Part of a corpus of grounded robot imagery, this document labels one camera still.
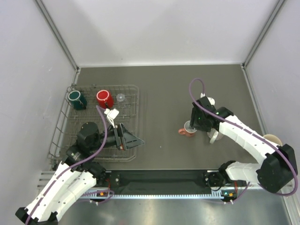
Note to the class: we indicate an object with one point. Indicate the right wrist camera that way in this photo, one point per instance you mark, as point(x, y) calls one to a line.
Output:
point(211, 100)

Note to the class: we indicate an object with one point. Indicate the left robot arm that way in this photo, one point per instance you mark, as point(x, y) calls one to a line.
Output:
point(76, 173)

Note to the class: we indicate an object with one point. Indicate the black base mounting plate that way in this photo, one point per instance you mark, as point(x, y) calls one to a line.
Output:
point(159, 181)

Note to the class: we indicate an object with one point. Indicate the clear plastic cup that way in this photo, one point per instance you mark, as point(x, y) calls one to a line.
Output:
point(121, 98)

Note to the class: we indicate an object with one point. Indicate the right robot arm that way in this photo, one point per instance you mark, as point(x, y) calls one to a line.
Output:
point(275, 165)

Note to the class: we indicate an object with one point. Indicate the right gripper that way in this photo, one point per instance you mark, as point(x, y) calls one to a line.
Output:
point(194, 122)

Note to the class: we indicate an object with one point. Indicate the dark green mug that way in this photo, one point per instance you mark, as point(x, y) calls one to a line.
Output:
point(77, 100)

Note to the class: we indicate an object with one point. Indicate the small pink mug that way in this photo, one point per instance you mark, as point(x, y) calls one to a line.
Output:
point(187, 130)

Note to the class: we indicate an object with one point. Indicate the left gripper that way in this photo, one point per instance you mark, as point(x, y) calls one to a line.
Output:
point(126, 139)

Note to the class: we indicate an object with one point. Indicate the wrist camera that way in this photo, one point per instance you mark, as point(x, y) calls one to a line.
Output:
point(211, 100)
point(111, 115)

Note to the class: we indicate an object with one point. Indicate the red mug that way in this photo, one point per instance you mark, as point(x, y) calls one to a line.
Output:
point(105, 99)

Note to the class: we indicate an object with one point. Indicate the beige patterned mug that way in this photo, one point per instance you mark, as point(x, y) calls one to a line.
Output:
point(273, 138)

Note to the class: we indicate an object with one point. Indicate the aluminium frame rail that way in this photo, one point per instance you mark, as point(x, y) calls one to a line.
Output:
point(164, 187)

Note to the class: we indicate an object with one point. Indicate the white mug orange inside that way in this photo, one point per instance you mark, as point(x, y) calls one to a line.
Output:
point(214, 135)

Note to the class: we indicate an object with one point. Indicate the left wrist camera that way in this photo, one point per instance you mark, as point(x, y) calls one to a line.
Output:
point(111, 115)

